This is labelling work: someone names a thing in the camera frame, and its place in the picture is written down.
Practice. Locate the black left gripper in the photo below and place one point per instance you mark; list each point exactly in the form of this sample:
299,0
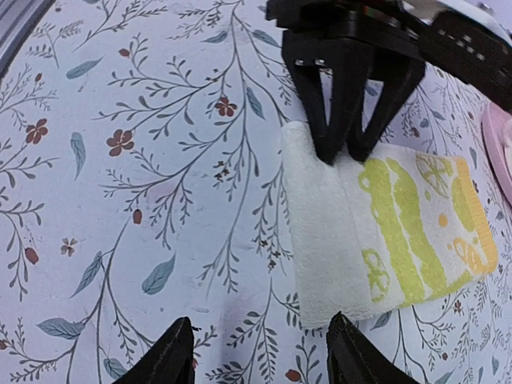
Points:
327,48

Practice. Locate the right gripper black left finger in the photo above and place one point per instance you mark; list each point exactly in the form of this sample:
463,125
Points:
168,361

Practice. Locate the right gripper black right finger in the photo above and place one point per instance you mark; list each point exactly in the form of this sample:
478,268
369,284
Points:
352,358

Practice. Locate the yellow patterned towel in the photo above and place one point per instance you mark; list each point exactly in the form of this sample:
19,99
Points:
401,228

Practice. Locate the pink plate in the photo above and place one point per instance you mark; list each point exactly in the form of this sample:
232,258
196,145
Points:
496,129

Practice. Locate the front aluminium rail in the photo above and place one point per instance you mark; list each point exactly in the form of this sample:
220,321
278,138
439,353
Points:
18,20

